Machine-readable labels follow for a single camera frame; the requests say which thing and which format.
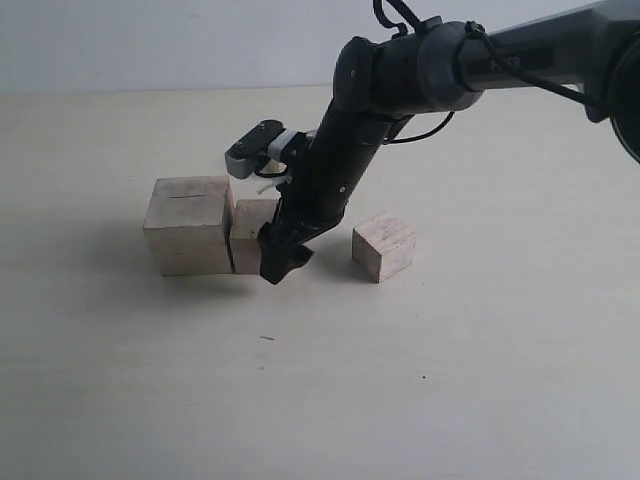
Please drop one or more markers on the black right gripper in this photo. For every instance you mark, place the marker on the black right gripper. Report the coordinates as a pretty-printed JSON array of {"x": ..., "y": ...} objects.
[{"x": 322, "y": 182}]

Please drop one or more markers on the second largest wooden cube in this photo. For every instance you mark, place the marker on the second largest wooden cube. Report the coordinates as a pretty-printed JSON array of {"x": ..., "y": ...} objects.
[{"x": 250, "y": 216}]

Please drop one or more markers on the third largest wooden cube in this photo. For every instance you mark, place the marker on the third largest wooden cube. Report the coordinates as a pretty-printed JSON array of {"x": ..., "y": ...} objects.
[{"x": 382, "y": 246}]

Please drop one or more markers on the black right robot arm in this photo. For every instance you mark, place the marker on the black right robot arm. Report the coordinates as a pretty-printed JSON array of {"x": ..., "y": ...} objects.
[{"x": 589, "y": 55}]

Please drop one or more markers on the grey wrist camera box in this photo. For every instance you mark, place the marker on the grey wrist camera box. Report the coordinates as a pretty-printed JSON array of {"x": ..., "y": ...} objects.
[{"x": 268, "y": 150}]

